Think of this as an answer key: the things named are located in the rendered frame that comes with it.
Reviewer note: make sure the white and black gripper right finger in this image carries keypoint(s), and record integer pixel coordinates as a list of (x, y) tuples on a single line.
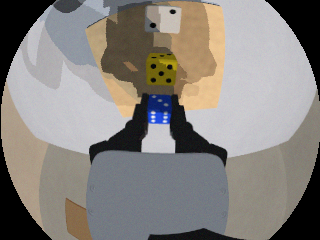
[(186, 139)]

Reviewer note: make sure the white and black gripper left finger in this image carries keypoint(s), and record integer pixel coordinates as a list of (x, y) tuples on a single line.
[(129, 138)]

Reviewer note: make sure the grey die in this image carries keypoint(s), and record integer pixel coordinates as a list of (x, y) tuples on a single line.
[(162, 18)]

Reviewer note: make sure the light orange mat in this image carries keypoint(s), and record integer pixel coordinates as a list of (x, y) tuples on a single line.
[(121, 47)]

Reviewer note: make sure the yellow die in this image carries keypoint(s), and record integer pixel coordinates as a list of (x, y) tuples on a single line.
[(161, 69)]

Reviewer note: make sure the blue die with white pips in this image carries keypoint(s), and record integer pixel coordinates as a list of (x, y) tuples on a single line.
[(159, 109)]

